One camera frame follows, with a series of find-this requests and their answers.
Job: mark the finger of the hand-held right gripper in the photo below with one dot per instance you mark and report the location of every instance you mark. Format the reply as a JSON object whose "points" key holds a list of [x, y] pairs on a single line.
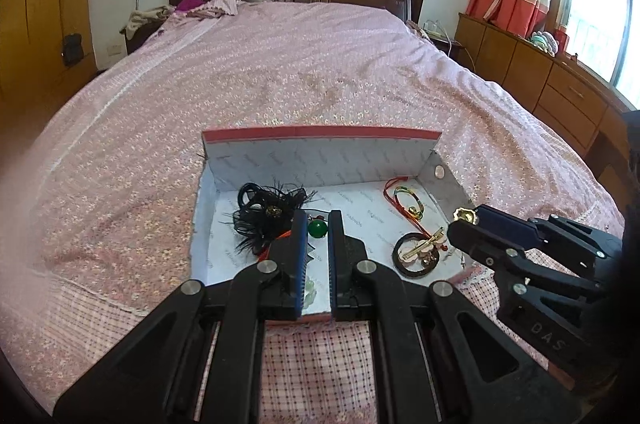
{"points": [[505, 221], [475, 239]]}

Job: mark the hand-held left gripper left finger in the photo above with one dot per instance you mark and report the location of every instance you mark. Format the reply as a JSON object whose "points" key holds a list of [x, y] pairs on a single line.
{"points": [[300, 254]]}

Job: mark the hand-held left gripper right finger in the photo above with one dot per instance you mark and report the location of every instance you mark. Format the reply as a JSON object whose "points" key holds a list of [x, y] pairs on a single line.
{"points": [[336, 254]]}

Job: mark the gold ornament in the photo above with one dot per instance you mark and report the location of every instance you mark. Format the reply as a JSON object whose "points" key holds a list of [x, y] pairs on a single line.
{"points": [[462, 215]]}

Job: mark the green bead pendant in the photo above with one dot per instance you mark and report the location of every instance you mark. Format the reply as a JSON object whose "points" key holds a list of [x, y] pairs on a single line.
{"points": [[317, 229]]}

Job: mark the red cardboard box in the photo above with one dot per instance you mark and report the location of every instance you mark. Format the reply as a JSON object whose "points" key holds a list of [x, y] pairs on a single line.
{"points": [[350, 158]]}

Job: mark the black feather hair clip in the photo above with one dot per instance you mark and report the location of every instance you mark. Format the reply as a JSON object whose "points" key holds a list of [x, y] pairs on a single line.
{"points": [[260, 214]]}

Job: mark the pink pearl hair clip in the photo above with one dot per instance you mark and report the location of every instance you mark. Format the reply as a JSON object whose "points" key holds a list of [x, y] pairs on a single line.
{"points": [[417, 252]]}

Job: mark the plaid floral bed sheet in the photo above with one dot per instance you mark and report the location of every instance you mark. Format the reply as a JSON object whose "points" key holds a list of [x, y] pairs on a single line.
{"points": [[310, 364]]}

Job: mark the low wooden cabinet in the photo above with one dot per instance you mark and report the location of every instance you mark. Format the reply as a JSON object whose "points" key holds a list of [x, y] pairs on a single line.
{"points": [[520, 63]]}

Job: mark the pastel plush toy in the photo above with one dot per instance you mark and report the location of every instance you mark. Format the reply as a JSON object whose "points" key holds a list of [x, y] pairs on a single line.
{"points": [[544, 42]]}

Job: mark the pink floral bedspread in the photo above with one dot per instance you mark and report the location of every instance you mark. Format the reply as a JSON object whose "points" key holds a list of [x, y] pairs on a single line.
{"points": [[300, 68]]}

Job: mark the wooden nightstand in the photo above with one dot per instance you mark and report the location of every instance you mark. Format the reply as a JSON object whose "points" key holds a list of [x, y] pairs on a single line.
{"points": [[442, 41]]}

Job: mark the window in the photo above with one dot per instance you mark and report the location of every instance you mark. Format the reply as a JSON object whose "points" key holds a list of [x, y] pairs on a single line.
{"points": [[600, 3]]}

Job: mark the pink striped cloth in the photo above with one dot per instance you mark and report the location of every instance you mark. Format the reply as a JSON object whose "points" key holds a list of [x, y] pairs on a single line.
{"points": [[225, 3]]}

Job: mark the magenta pillow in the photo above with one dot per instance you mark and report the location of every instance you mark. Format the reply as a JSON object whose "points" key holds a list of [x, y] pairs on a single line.
{"points": [[189, 3]]}

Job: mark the beige clothes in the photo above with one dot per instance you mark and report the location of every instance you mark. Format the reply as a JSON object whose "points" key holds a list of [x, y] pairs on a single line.
{"points": [[145, 21]]}

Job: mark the small black bag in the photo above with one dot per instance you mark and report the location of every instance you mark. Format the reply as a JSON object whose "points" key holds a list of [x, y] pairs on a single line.
{"points": [[72, 48]]}

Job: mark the yellow wooden wardrobe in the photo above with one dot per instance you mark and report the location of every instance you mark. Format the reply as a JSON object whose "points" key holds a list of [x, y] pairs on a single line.
{"points": [[45, 3]]}

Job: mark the white wall socket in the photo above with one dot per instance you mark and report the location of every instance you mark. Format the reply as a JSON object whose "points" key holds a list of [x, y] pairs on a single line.
{"points": [[114, 50]]}

